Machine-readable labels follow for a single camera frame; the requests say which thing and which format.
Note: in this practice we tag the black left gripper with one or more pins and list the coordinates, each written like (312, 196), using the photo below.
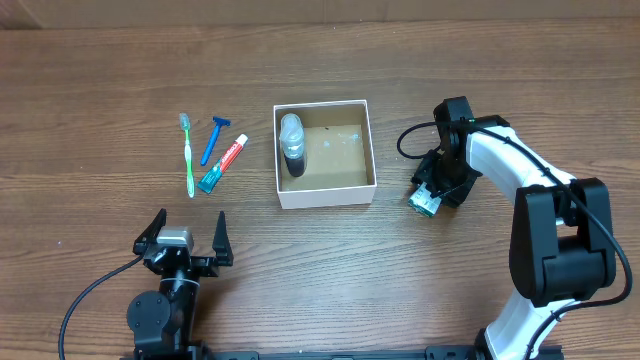
(221, 245)

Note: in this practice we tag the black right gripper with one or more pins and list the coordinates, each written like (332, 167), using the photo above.
(453, 196)

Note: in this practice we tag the green soap box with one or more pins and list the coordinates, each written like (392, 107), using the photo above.
(423, 202)

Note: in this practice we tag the red green toothpaste tube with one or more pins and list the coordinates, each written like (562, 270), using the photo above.
(212, 177)

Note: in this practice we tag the clear bottle with dark liquid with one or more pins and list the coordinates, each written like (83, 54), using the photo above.
(292, 141)

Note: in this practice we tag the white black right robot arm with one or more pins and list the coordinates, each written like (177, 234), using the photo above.
(560, 251)

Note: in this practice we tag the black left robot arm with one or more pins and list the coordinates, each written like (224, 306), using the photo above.
(162, 320)

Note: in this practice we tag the white cardboard box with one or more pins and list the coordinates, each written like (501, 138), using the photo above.
(340, 164)

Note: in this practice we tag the green toothbrush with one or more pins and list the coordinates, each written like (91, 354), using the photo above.
(185, 126)

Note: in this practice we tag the blue disposable razor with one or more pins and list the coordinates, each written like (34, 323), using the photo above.
(219, 123)

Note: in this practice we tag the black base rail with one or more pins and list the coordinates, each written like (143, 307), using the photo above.
(340, 355)

